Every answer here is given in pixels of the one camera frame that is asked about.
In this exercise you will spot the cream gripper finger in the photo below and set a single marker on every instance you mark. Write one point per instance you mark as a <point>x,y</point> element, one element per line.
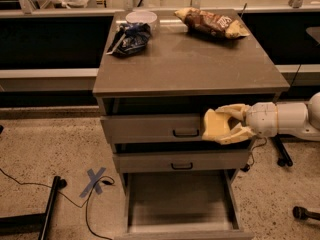
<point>237,134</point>
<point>235,111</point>

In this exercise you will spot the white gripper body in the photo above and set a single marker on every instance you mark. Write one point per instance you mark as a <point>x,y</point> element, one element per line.
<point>262,119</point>

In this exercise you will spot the yellow sponge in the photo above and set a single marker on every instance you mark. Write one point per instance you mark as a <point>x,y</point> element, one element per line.
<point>215,125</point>

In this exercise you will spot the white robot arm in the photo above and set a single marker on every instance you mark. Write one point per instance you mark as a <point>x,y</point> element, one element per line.
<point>299,119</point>

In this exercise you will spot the top drawer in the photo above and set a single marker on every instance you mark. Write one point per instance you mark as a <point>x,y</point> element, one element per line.
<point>125,129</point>

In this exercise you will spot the middle drawer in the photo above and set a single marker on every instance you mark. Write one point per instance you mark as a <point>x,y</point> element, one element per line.
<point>180,161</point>

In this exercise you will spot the grey drawer cabinet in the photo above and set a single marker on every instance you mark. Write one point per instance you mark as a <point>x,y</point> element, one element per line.
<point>185,73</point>

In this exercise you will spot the open bottom drawer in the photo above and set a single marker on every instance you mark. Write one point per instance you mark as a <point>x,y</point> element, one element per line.
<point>191,205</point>

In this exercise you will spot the black stand leg right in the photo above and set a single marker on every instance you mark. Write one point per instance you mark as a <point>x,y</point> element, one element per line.
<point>284,158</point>

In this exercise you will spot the black stand leg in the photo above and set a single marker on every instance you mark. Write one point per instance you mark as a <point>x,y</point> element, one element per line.
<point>38,222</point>
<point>284,158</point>

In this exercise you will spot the brown chip bag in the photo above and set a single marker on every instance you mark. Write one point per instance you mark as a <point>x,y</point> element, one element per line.
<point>216,25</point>

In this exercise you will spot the black caster foot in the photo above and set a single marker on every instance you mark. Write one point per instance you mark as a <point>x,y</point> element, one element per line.
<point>303,214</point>

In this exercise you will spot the white bowl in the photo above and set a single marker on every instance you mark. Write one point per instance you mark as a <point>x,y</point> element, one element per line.
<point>146,17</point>

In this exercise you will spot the blue chip bag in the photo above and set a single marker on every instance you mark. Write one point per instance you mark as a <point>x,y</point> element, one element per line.
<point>130,39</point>

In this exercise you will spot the blue tape cross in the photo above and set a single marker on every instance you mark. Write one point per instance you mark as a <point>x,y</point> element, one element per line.
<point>93,182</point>

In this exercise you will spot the black stand leg left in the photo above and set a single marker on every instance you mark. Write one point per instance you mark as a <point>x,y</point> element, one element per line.
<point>38,222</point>

